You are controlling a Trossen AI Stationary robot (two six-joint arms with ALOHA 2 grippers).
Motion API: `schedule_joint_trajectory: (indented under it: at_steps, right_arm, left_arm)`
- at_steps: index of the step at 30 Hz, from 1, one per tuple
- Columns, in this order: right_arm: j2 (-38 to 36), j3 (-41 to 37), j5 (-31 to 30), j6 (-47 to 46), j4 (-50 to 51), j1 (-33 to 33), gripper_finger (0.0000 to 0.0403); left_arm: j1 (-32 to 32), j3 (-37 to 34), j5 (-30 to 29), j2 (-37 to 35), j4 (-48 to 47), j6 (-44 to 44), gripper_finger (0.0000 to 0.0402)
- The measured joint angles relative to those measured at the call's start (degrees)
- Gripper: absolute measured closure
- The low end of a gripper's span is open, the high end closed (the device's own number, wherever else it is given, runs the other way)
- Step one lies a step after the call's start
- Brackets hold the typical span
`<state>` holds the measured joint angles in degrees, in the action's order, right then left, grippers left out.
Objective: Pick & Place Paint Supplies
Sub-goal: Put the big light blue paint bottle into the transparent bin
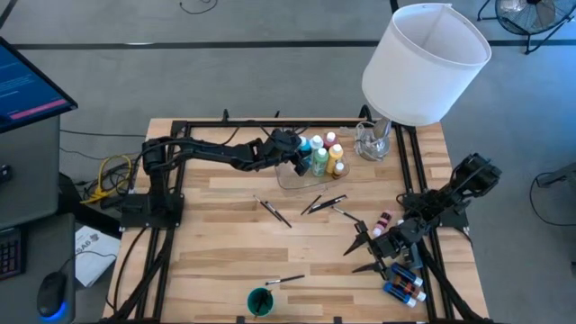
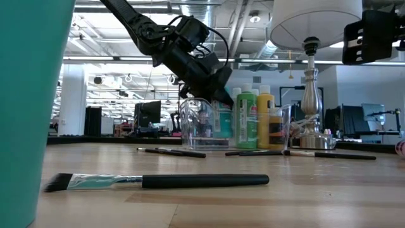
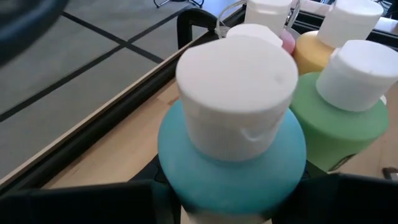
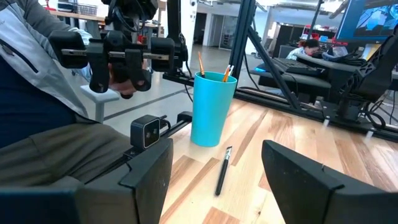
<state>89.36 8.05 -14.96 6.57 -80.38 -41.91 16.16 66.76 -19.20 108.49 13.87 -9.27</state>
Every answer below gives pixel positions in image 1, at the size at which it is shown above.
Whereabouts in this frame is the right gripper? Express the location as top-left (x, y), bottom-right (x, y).
top-left (343, 220), bottom-right (413, 281)

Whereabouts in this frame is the clear plastic bin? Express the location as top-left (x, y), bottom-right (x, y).
top-left (274, 134), bottom-right (353, 193)

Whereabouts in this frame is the green paint bottle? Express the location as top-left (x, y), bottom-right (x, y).
top-left (311, 147), bottom-right (329, 177)

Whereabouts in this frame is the short black brush silver ferrule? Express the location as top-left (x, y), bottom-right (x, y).
top-left (331, 205), bottom-right (361, 223)

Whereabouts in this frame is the large yellow paint bottle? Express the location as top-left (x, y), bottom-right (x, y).
top-left (327, 143), bottom-right (345, 175)

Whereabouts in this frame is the green plastic cup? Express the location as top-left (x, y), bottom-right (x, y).
top-left (246, 287), bottom-right (275, 318)

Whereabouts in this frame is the small pink paint bottle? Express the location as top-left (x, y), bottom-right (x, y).
top-left (371, 210), bottom-right (395, 239)

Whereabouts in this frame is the small blue paint bottle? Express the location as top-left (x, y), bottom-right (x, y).
top-left (390, 261), bottom-right (425, 288)
top-left (382, 280), bottom-right (418, 310)

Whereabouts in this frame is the small brown paint bottle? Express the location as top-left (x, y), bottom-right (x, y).
top-left (392, 274), bottom-right (428, 303)

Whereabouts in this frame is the table lamp white shade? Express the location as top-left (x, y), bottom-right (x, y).
top-left (361, 2), bottom-right (493, 162)

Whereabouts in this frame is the black equipment leg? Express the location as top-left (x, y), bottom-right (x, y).
top-left (535, 160), bottom-right (576, 189)

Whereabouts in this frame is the white paper booklet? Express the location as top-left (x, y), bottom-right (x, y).
top-left (74, 223), bottom-right (122, 288)

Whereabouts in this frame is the grey desk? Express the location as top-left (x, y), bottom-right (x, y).
top-left (0, 114), bottom-right (77, 324)

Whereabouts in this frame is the computer monitor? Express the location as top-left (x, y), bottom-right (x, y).
top-left (0, 35), bottom-right (79, 135)

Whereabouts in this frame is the black computer mouse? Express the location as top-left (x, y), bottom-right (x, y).
top-left (35, 270), bottom-right (69, 321)

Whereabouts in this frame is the black floor fan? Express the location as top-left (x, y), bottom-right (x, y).
top-left (476, 0), bottom-right (576, 56)

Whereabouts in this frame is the black keyboard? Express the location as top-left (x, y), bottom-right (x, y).
top-left (0, 226), bottom-right (27, 281)

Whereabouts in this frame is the black aluminium table frame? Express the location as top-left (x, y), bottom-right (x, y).
top-left (105, 106), bottom-right (496, 324)

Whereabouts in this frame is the clear bundled lamp cord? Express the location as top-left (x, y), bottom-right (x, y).
top-left (345, 120), bottom-right (377, 157)

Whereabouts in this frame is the black floor cable loop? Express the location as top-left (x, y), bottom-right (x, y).
top-left (178, 0), bottom-right (219, 16)

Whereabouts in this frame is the thin black floor cable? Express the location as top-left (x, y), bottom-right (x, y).
top-left (528, 170), bottom-right (576, 228)

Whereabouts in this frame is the yellow cable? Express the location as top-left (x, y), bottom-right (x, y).
top-left (80, 154), bottom-right (134, 204)

